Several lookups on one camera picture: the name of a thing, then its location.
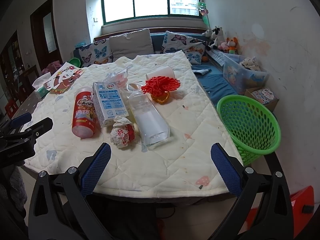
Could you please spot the spotted fabric in bin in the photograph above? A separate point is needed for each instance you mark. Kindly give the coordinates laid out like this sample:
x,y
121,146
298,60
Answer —
x,y
250,64

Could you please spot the orange fox plush toy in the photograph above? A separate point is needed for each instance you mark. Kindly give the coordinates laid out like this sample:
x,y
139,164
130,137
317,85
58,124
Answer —
x,y
232,45

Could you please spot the green plastic bowl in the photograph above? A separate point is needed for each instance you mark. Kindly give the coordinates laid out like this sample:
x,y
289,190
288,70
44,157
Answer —
x,y
75,61

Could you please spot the clear plastic bottle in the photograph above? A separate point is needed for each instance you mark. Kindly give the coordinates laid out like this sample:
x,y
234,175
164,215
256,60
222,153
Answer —
x,y
152,126

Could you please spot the white paper cup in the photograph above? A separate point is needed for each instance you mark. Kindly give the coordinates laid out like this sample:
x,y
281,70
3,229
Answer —
x,y
161,71

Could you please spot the pink plush toy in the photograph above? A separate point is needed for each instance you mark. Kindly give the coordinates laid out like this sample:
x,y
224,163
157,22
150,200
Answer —
x,y
224,47

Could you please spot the white blue milk carton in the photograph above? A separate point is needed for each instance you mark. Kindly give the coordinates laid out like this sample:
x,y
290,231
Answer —
x,y
108,103

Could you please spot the red pompom flower ornament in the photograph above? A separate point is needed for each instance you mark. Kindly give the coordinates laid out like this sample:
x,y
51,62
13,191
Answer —
x,y
159,88

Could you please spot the cow plush toy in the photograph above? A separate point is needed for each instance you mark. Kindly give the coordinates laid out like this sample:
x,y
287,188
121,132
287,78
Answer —
x,y
215,37

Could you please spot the red plastic stool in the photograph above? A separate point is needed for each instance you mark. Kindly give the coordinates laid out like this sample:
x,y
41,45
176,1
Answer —
x,y
303,207

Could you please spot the colourful pinwheel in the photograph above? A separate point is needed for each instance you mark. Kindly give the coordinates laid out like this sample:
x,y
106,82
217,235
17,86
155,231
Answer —
x,y
202,8

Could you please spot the green plastic waste basket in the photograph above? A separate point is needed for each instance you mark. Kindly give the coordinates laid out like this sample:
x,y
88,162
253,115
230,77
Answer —
x,y
253,128

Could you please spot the butterfly pillow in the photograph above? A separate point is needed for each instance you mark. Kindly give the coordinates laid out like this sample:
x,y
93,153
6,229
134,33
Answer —
x,y
192,47
99,52

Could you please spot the blue sofa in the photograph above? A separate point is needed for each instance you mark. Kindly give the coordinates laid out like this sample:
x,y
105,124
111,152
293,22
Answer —
x,y
213,82

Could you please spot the grey cushion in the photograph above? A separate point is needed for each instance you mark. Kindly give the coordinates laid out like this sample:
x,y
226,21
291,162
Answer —
x,y
131,44

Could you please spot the dark wooden door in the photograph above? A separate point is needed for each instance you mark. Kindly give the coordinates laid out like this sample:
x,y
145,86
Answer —
x,y
44,35

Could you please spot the tissue pack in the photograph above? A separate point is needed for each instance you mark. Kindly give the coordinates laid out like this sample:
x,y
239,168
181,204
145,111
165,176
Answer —
x,y
38,85

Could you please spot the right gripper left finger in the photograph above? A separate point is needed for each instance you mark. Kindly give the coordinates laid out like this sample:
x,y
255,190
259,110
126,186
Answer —
x,y
58,209

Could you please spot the window with green frame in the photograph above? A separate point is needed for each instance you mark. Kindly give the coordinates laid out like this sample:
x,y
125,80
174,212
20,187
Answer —
x,y
121,10

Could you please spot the clear plastic bag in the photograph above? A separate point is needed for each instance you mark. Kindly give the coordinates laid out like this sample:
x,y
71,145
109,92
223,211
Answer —
x,y
119,78

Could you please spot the cardboard box with print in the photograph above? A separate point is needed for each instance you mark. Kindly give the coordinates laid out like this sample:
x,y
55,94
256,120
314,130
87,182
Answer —
x,y
263,95

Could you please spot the cartoon bear picture book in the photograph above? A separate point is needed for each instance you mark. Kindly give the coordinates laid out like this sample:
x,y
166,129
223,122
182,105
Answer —
x,y
63,78

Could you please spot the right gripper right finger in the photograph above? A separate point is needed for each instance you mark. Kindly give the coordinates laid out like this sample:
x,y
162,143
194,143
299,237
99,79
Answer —
x,y
274,218

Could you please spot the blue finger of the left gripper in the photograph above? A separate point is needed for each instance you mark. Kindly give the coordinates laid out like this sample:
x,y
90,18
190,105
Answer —
x,y
21,120

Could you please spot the pink cloth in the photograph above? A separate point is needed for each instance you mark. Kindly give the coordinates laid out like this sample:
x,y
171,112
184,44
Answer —
x,y
52,68

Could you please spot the clear plastic storage bin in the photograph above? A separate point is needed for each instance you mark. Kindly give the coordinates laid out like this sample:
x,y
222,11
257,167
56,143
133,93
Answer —
x,y
239,77

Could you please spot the red snack can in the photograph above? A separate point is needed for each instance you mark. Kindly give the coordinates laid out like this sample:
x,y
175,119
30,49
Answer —
x,y
84,116

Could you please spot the left butterfly pillow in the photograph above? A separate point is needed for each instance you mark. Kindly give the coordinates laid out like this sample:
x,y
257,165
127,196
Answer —
x,y
99,52

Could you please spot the red white wrapper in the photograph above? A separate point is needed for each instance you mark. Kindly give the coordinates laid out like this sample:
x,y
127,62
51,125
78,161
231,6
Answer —
x,y
124,132

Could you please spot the right butterfly pillow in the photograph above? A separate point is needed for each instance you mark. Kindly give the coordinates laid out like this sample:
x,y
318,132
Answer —
x,y
192,47

